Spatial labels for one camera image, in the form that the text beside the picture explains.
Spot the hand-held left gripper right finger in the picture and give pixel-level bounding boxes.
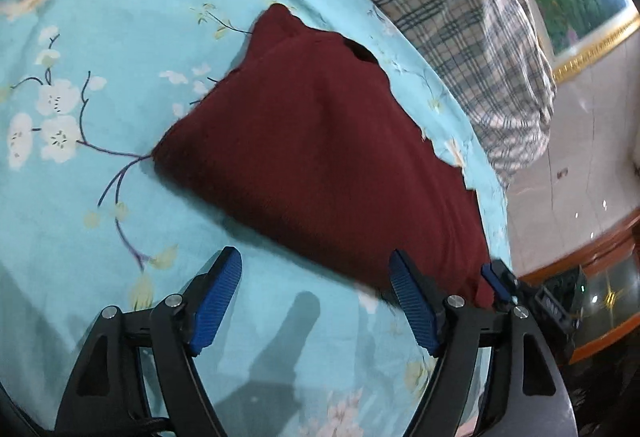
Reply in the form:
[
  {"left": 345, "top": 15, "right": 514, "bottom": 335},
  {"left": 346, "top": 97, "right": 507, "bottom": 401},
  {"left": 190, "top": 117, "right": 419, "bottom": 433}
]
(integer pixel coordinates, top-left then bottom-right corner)
[{"left": 389, "top": 249, "right": 576, "bottom": 437}]

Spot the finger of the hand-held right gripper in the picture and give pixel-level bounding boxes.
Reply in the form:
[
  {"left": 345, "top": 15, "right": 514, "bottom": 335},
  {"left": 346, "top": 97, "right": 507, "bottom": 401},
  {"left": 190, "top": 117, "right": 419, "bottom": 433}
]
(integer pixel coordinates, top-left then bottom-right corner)
[{"left": 481, "top": 259, "right": 521, "bottom": 308}]

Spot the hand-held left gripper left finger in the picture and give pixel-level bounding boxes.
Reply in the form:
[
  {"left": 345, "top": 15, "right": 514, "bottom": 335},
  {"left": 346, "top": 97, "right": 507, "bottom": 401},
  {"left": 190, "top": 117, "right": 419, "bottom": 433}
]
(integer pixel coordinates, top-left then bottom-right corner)
[{"left": 54, "top": 246, "right": 243, "bottom": 437}]

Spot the dark red knit sweater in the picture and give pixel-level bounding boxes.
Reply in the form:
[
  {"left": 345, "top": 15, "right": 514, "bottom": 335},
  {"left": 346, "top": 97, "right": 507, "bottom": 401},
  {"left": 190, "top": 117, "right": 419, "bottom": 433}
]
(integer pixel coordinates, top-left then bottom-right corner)
[{"left": 152, "top": 3, "right": 496, "bottom": 308}]

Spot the wooden glass cabinet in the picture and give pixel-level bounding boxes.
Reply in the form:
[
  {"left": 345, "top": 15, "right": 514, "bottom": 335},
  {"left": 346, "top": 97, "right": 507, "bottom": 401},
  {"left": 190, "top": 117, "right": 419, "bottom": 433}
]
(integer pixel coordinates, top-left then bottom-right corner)
[{"left": 520, "top": 217, "right": 640, "bottom": 365}]

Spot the turquoise floral bed sheet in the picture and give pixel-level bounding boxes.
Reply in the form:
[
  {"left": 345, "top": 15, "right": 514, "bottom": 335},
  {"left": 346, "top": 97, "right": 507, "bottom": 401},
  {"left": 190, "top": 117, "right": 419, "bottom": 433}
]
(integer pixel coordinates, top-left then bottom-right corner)
[{"left": 0, "top": 0, "right": 511, "bottom": 437}]

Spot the plaid quilt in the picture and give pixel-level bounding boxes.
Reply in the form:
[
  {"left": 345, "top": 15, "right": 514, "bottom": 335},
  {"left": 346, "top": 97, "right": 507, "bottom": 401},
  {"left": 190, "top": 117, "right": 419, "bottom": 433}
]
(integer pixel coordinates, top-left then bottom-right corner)
[{"left": 260, "top": 0, "right": 558, "bottom": 190}]

